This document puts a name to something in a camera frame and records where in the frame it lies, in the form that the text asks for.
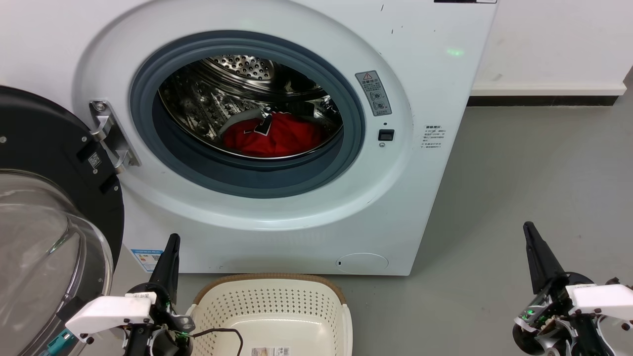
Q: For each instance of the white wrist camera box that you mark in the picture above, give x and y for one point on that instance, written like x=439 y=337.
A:
x=603 y=299
x=109 y=314

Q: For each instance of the cream perforated plastic laundry basket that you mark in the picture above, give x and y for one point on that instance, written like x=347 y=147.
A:
x=272 y=306

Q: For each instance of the black baseboard strip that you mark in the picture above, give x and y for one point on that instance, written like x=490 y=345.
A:
x=544 y=101

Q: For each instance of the blue energy label sticker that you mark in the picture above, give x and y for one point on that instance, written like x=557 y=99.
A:
x=147 y=259

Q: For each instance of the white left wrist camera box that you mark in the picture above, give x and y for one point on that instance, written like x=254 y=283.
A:
x=109 y=314

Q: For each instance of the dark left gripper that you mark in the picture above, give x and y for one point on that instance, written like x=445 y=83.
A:
x=158 y=341

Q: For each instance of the white front-load washing machine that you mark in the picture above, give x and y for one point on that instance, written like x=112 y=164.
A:
x=395 y=198

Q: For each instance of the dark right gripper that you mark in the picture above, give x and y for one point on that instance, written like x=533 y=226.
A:
x=549 y=321

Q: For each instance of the red basketball jersey black lettering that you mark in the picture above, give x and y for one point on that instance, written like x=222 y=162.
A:
x=287 y=141

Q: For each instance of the white text label sticker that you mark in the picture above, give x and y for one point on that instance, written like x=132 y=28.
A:
x=433 y=137

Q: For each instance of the washing machine glass door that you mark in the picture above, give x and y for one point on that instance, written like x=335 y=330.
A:
x=44 y=143

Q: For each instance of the stainless steel washing machine drum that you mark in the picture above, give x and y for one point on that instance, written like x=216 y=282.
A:
x=237 y=89

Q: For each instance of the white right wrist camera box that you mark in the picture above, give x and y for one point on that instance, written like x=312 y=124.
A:
x=603 y=299

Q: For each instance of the silver metal door hinge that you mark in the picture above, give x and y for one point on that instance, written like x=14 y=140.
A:
x=114 y=143

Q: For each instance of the grey rubber door gasket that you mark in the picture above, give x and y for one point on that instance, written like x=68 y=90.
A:
x=247 y=178

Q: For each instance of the paper barcode label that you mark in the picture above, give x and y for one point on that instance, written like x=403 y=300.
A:
x=270 y=352

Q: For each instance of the grey warning sticker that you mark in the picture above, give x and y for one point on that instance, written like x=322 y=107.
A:
x=374 y=94

